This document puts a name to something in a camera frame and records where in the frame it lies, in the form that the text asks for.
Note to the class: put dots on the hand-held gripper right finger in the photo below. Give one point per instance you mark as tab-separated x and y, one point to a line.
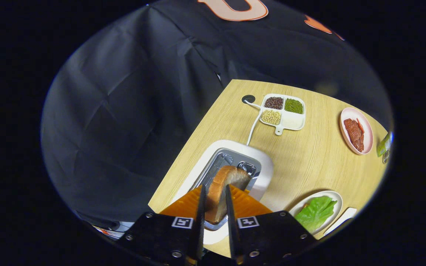
268	236

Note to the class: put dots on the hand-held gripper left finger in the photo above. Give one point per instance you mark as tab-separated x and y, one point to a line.
161	236

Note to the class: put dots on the green lettuce leaf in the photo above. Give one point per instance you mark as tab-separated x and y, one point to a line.
314	212

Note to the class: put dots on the brown crust bread slice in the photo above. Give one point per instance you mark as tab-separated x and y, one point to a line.
220	188

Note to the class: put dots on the white toaster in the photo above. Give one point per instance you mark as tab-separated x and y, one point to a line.
264	166

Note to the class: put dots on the small white oblong dish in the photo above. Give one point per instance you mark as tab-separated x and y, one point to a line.
342	218

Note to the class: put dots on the large round white plate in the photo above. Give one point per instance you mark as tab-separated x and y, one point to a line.
337	197

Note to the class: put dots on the white divided dish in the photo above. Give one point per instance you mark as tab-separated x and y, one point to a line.
293	122

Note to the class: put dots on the yellow soybeans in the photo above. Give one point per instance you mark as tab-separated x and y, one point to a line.
271	117

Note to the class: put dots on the brown meat pieces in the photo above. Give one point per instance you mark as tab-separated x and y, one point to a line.
353	135

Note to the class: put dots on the green beans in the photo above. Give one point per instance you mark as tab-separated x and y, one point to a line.
294	106

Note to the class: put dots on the dark red beans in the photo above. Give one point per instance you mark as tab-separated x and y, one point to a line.
274	103

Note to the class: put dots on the red meat strip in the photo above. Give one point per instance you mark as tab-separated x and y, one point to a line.
360	125

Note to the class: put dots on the pink plate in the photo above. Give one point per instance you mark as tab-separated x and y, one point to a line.
369	129

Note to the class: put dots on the green label drink bottle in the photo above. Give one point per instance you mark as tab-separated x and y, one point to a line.
384	145

